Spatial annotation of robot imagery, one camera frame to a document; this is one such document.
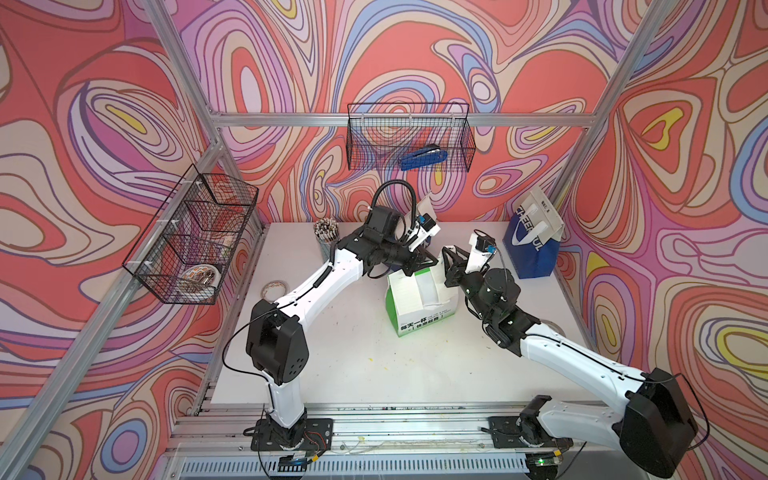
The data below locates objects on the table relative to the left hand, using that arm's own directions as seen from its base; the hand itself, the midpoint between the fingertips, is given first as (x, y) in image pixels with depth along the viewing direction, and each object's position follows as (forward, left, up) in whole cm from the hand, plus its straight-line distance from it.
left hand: (437, 261), depth 76 cm
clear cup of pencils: (+18, +32, -7) cm, 38 cm away
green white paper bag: (-6, +4, -9) cm, 12 cm away
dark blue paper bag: (+17, -33, -8) cm, 38 cm away
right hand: (+1, -2, +1) cm, 3 cm away
